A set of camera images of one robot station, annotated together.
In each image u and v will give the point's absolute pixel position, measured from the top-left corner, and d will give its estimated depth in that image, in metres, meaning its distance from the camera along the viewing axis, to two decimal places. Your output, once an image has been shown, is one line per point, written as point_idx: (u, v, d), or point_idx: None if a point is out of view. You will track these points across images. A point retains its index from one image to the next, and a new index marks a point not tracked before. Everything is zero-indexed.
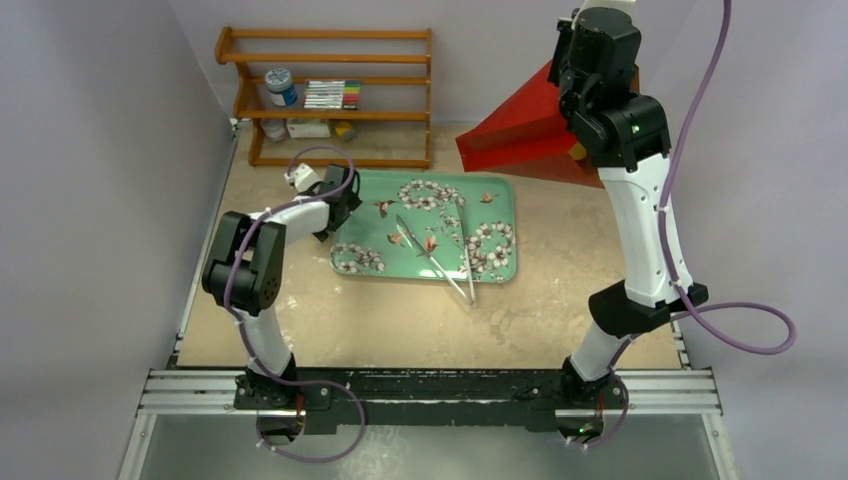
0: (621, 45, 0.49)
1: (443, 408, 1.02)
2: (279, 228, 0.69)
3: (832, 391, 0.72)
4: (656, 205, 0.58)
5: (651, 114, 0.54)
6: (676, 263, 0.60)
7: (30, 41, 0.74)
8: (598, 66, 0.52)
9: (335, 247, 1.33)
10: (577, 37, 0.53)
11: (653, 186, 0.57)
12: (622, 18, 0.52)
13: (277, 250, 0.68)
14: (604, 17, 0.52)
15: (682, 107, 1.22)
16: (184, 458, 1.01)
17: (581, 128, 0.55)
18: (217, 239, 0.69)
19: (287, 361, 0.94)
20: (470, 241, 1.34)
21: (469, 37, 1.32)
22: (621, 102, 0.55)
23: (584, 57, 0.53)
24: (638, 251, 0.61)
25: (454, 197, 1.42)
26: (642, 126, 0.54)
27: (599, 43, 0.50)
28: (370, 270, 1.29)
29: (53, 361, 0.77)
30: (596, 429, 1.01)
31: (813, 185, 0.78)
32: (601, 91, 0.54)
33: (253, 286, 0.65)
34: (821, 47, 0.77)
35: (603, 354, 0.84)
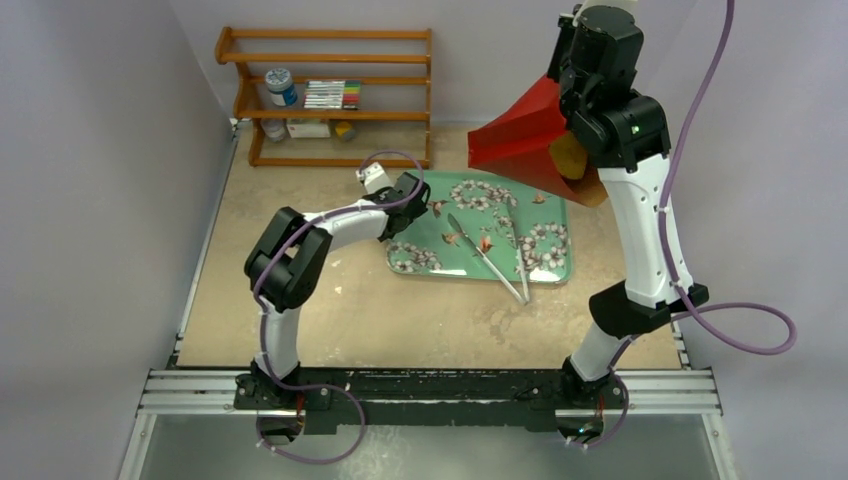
0: (622, 46, 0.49)
1: (443, 408, 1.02)
2: (327, 236, 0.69)
3: (832, 390, 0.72)
4: (656, 206, 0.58)
5: (651, 115, 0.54)
6: (676, 264, 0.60)
7: (29, 41, 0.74)
8: (600, 66, 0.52)
9: (391, 246, 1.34)
10: (579, 37, 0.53)
11: (654, 186, 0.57)
12: (624, 18, 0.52)
13: (316, 257, 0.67)
14: (605, 16, 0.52)
15: (682, 107, 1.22)
16: (184, 458, 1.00)
17: (582, 128, 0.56)
18: (267, 230, 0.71)
19: (291, 365, 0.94)
20: (524, 242, 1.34)
21: (469, 37, 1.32)
22: (623, 102, 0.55)
23: (586, 57, 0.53)
24: (638, 251, 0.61)
25: (506, 198, 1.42)
26: (642, 126, 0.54)
27: (601, 43, 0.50)
28: (426, 269, 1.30)
29: (54, 361, 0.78)
30: (596, 429, 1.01)
31: (813, 186, 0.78)
32: (601, 91, 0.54)
33: (284, 283, 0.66)
34: (822, 46, 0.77)
35: (603, 354, 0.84)
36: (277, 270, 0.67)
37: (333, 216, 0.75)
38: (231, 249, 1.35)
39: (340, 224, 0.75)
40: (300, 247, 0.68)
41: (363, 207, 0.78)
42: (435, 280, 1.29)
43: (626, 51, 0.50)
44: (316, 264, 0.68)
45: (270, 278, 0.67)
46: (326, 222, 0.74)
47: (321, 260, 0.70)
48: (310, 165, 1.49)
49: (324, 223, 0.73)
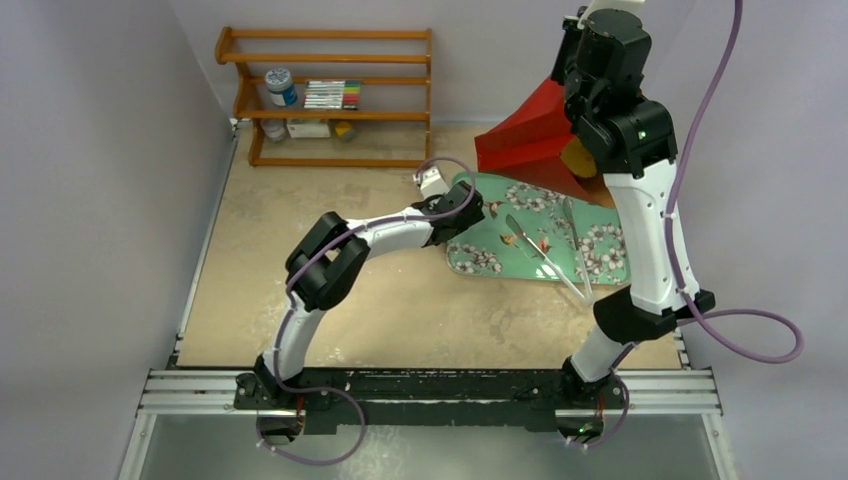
0: (630, 51, 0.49)
1: (443, 409, 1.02)
2: (365, 248, 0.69)
3: (831, 390, 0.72)
4: (662, 212, 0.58)
5: (656, 120, 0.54)
6: (682, 270, 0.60)
7: (29, 41, 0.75)
8: (606, 72, 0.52)
9: (449, 247, 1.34)
10: (585, 41, 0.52)
11: (661, 191, 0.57)
12: (631, 23, 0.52)
13: (354, 267, 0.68)
14: (610, 21, 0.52)
15: (682, 107, 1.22)
16: (184, 459, 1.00)
17: (588, 132, 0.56)
18: (311, 231, 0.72)
19: (297, 367, 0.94)
20: (583, 244, 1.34)
21: (469, 37, 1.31)
22: (629, 107, 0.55)
23: (592, 62, 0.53)
24: (644, 258, 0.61)
25: (561, 198, 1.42)
26: (648, 132, 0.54)
27: (607, 48, 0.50)
28: (487, 270, 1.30)
29: (54, 361, 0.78)
30: (596, 429, 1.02)
31: (813, 185, 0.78)
32: (608, 96, 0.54)
33: (321, 281, 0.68)
34: (822, 46, 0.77)
35: (606, 357, 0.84)
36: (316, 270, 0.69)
37: (376, 224, 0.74)
38: (231, 249, 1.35)
39: (382, 233, 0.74)
40: (339, 255, 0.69)
41: (408, 216, 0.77)
42: (495, 281, 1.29)
43: (633, 57, 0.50)
44: (352, 274, 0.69)
45: (307, 275, 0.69)
46: (368, 232, 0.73)
47: (358, 269, 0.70)
48: (310, 165, 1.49)
49: (365, 232, 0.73)
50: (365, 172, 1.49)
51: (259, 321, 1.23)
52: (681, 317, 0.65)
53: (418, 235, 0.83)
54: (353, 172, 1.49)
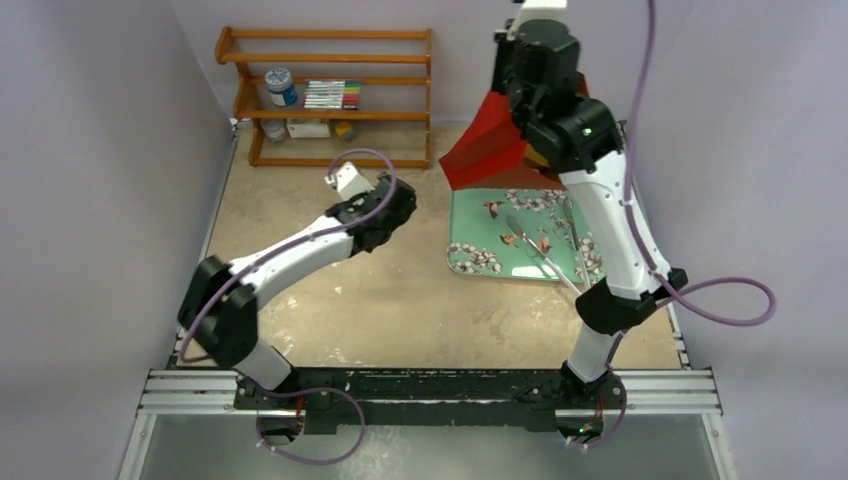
0: (564, 56, 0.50)
1: (443, 409, 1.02)
2: (252, 295, 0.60)
3: (828, 389, 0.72)
4: (621, 200, 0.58)
5: (600, 116, 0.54)
6: (651, 252, 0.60)
7: (30, 41, 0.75)
8: (544, 77, 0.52)
9: (450, 247, 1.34)
10: (519, 53, 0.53)
11: (616, 182, 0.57)
12: (559, 29, 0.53)
13: (247, 312, 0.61)
14: (540, 31, 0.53)
15: (681, 106, 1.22)
16: (184, 460, 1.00)
17: (536, 138, 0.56)
18: (191, 284, 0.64)
19: (283, 375, 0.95)
20: (583, 244, 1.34)
21: (470, 37, 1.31)
22: (571, 108, 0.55)
23: (529, 70, 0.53)
24: (612, 246, 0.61)
25: (562, 199, 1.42)
26: (593, 128, 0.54)
27: (541, 57, 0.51)
28: (486, 270, 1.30)
29: (54, 361, 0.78)
30: (596, 429, 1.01)
31: (811, 186, 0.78)
32: (549, 101, 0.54)
33: (218, 333, 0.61)
34: (819, 46, 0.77)
35: (601, 354, 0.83)
36: (213, 320, 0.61)
37: (268, 260, 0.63)
38: (231, 249, 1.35)
39: (277, 268, 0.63)
40: (228, 302, 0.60)
41: (315, 233, 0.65)
42: (495, 281, 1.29)
43: (563, 62, 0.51)
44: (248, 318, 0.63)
45: (202, 333, 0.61)
46: (258, 272, 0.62)
47: (253, 314, 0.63)
48: (310, 166, 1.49)
49: (255, 274, 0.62)
50: (365, 172, 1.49)
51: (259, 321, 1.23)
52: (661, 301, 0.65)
53: (340, 248, 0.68)
54: None
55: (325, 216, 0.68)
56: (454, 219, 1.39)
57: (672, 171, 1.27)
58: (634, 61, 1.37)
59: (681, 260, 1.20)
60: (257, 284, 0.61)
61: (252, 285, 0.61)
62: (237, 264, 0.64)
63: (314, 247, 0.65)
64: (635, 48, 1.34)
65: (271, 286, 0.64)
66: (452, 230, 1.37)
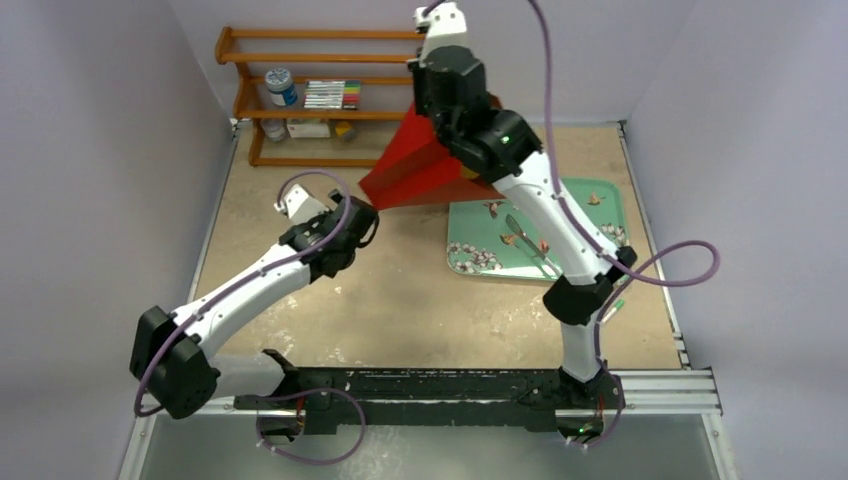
0: (470, 78, 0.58)
1: (443, 409, 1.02)
2: (198, 351, 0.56)
3: (829, 389, 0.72)
4: (553, 194, 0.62)
5: (516, 126, 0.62)
6: (594, 237, 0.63)
7: (29, 40, 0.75)
8: (458, 98, 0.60)
9: (450, 247, 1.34)
10: (432, 79, 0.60)
11: (544, 178, 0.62)
12: (463, 54, 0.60)
13: (194, 365, 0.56)
14: (448, 57, 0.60)
15: (682, 106, 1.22)
16: (183, 459, 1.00)
17: (462, 153, 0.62)
18: (137, 335, 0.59)
19: (276, 379, 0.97)
20: None
21: (470, 37, 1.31)
22: (490, 122, 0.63)
23: (443, 94, 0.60)
24: (557, 237, 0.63)
25: None
26: (511, 136, 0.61)
27: (451, 80, 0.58)
28: (486, 269, 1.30)
29: (53, 360, 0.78)
30: (596, 429, 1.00)
31: (809, 186, 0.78)
32: (466, 119, 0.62)
33: (167, 390, 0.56)
34: (817, 47, 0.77)
35: (583, 349, 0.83)
36: (159, 376, 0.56)
37: (215, 305, 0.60)
38: (231, 249, 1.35)
39: (225, 313, 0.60)
40: (170, 356, 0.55)
41: (265, 267, 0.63)
42: (495, 280, 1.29)
43: (472, 82, 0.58)
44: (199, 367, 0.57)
45: (152, 389, 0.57)
46: (204, 319, 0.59)
47: (205, 363, 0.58)
48: (310, 165, 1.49)
49: (201, 321, 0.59)
50: (365, 172, 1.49)
51: (259, 322, 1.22)
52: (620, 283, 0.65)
53: (297, 278, 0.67)
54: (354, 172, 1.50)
55: (277, 245, 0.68)
56: (454, 218, 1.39)
57: (672, 171, 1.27)
58: (634, 60, 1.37)
59: (682, 260, 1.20)
60: (203, 333, 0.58)
61: (197, 335, 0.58)
62: (182, 310, 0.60)
63: (265, 282, 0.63)
64: (635, 48, 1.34)
65: (222, 331, 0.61)
66: (451, 230, 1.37)
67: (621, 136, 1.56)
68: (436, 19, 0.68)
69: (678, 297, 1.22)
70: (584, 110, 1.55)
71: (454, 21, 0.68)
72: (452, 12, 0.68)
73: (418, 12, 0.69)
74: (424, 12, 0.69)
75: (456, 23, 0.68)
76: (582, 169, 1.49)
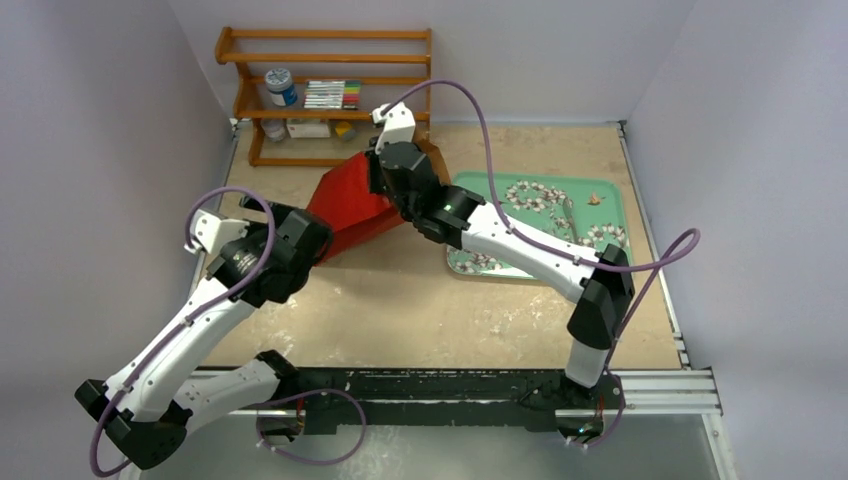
0: (419, 168, 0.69)
1: (444, 409, 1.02)
2: (128, 428, 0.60)
3: (828, 388, 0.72)
4: (506, 229, 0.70)
5: (460, 198, 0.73)
6: (562, 250, 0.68)
7: (29, 39, 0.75)
8: (412, 186, 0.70)
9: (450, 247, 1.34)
10: (387, 173, 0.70)
11: (494, 220, 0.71)
12: (410, 149, 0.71)
13: (134, 437, 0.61)
14: (397, 152, 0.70)
15: (682, 105, 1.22)
16: (184, 458, 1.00)
17: (422, 228, 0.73)
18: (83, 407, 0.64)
19: (272, 384, 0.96)
20: (583, 244, 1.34)
21: (470, 37, 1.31)
22: (440, 198, 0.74)
23: (399, 183, 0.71)
24: (532, 263, 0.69)
25: (562, 199, 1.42)
26: (456, 206, 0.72)
27: (403, 173, 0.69)
28: (485, 269, 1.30)
29: (52, 360, 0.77)
30: (596, 429, 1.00)
31: (808, 185, 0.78)
32: (422, 200, 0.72)
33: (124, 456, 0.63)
34: (816, 46, 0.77)
35: (596, 361, 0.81)
36: None
37: (142, 372, 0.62)
38: None
39: (154, 380, 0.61)
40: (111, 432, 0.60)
41: (188, 318, 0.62)
42: (494, 280, 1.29)
43: (420, 173, 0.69)
44: (145, 431, 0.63)
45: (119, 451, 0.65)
46: (134, 389, 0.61)
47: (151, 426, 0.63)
48: (311, 165, 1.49)
49: (132, 392, 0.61)
50: None
51: (259, 321, 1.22)
52: (616, 288, 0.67)
53: (235, 313, 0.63)
54: None
55: (206, 280, 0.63)
56: None
57: (672, 171, 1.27)
58: (634, 60, 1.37)
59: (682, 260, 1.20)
60: (133, 406, 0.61)
61: (129, 408, 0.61)
62: (113, 380, 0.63)
63: (193, 332, 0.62)
64: (635, 47, 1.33)
65: (159, 392, 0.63)
66: None
67: (621, 136, 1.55)
68: (390, 116, 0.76)
69: (678, 297, 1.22)
70: (584, 110, 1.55)
71: (405, 117, 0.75)
72: (404, 108, 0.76)
73: (374, 108, 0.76)
74: (381, 109, 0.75)
75: (408, 119, 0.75)
76: (583, 168, 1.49)
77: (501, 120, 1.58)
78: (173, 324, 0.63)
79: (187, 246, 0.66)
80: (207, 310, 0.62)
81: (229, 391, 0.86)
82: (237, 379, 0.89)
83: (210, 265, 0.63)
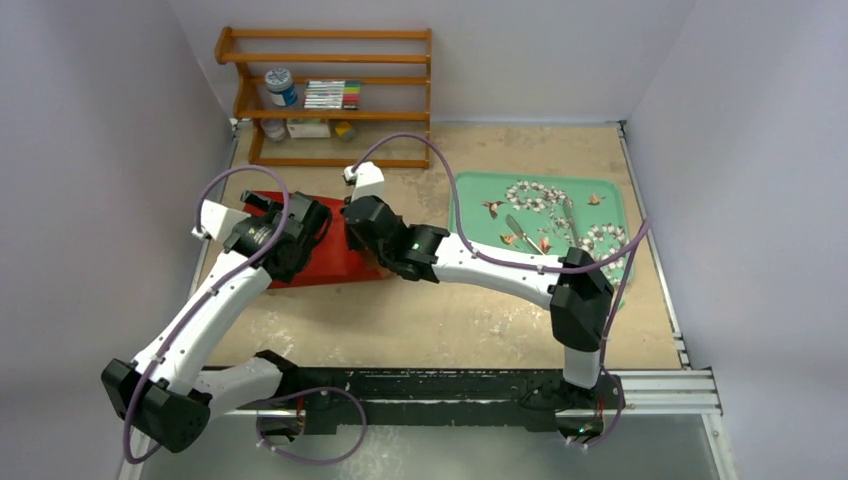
0: (379, 218, 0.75)
1: (444, 409, 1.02)
2: (169, 394, 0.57)
3: (829, 389, 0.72)
4: (471, 254, 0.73)
5: (425, 235, 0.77)
6: (525, 263, 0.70)
7: (27, 39, 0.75)
8: (377, 234, 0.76)
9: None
10: (353, 228, 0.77)
11: (460, 248, 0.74)
12: (370, 202, 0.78)
13: (173, 406, 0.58)
14: (359, 207, 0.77)
15: (682, 105, 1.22)
16: (184, 457, 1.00)
17: (397, 269, 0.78)
18: (108, 393, 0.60)
19: (274, 377, 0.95)
20: (583, 243, 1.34)
21: (470, 37, 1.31)
22: (409, 239, 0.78)
23: (365, 234, 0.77)
24: (501, 280, 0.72)
25: (562, 198, 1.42)
26: (423, 243, 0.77)
27: (366, 225, 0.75)
28: None
29: (51, 361, 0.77)
30: (596, 429, 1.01)
31: (808, 185, 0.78)
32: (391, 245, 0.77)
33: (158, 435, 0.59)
34: (817, 46, 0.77)
35: (591, 361, 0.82)
36: (146, 425, 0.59)
37: (173, 343, 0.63)
38: None
39: (187, 348, 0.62)
40: (145, 404, 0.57)
41: (215, 286, 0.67)
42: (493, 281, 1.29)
43: (381, 221, 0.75)
44: (181, 403, 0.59)
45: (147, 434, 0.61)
46: (167, 360, 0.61)
47: (184, 399, 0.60)
48: (308, 165, 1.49)
49: (164, 363, 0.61)
50: None
51: (259, 321, 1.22)
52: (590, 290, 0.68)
53: (255, 282, 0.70)
54: None
55: (224, 255, 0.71)
56: (453, 218, 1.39)
57: (672, 171, 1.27)
58: (634, 60, 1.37)
59: (683, 260, 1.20)
60: (169, 375, 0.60)
61: (164, 379, 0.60)
62: (141, 357, 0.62)
63: (220, 299, 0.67)
64: (635, 47, 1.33)
65: (191, 362, 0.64)
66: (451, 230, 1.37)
67: (621, 136, 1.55)
68: (360, 174, 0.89)
69: (678, 297, 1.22)
70: (583, 110, 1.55)
71: (372, 173, 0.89)
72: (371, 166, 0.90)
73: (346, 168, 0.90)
74: (351, 169, 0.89)
75: (376, 175, 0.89)
76: (583, 168, 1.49)
77: (501, 121, 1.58)
78: (199, 294, 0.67)
79: (195, 232, 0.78)
80: (231, 278, 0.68)
81: (244, 381, 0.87)
82: (244, 371, 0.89)
83: (227, 242, 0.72)
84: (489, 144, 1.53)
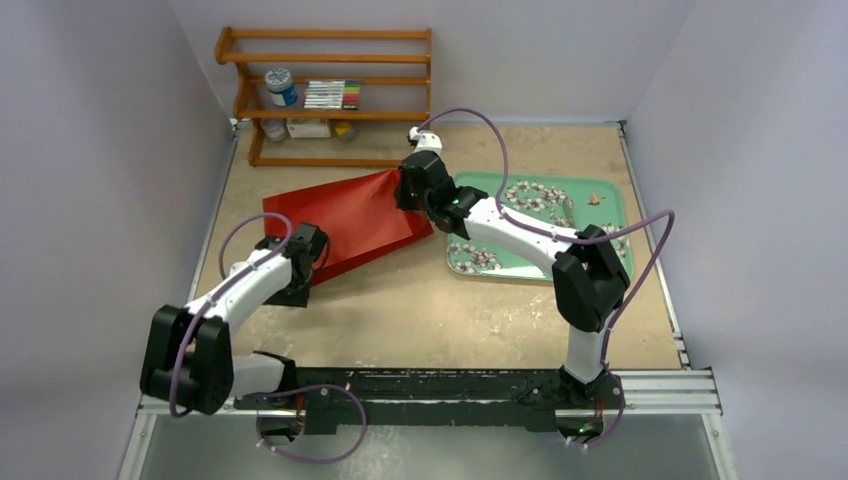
0: (432, 170, 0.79)
1: (443, 409, 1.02)
2: (224, 327, 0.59)
3: (828, 389, 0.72)
4: (499, 214, 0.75)
5: (467, 194, 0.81)
6: (545, 231, 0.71)
7: (26, 40, 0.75)
8: (428, 182, 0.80)
9: (450, 247, 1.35)
10: (408, 174, 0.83)
11: (491, 209, 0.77)
12: (430, 155, 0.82)
13: (223, 344, 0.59)
14: (419, 157, 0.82)
15: (682, 105, 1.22)
16: (184, 458, 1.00)
17: (436, 221, 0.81)
18: (150, 341, 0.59)
19: (275, 375, 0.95)
20: None
21: (470, 38, 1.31)
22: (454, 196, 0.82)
23: (417, 181, 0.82)
24: (523, 247, 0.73)
25: (562, 198, 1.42)
26: (462, 200, 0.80)
27: (419, 172, 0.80)
28: (485, 269, 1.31)
29: (51, 361, 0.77)
30: (596, 429, 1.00)
31: (808, 185, 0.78)
32: (437, 196, 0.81)
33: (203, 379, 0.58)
34: (818, 46, 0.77)
35: (591, 351, 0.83)
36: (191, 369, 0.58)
37: (224, 293, 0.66)
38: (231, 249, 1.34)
39: (236, 297, 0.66)
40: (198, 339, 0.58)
41: (255, 263, 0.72)
42: (493, 279, 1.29)
43: (433, 172, 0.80)
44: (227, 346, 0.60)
45: (180, 389, 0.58)
46: (219, 304, 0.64)
47: (228, 343, 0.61)
48: (308, 165, 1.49)
49: (216, 306, 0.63)
50: (365, 171, 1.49)
51: (259, 322, 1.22)
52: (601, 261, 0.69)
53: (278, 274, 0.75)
54: (353, 172, 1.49)
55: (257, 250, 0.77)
56: None
57: (672, 171, 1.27)
58: (634, 61, 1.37)
59: (682, 260, 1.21)
60: (223, 313, 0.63)
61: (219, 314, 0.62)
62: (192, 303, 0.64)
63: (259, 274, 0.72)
64: (634, 47, 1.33)
65: (233, 316, 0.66)
66: None
67: (621, 136, 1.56)
68: (423, 137, 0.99)
69: (678, 296, 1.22)
70: (583, 110, 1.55)
71: (432, 139, 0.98)
72: (433, 134, 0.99)
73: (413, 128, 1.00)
74: (415, 130, 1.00)
75: (436, 141, 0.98)
76: (582, 168, 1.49)
77: (500, 121, 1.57)
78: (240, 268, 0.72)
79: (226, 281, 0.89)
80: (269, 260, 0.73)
81: (257, 368, 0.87)
82: (252, 361, 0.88)
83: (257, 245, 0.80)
84: (489, 144, 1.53)
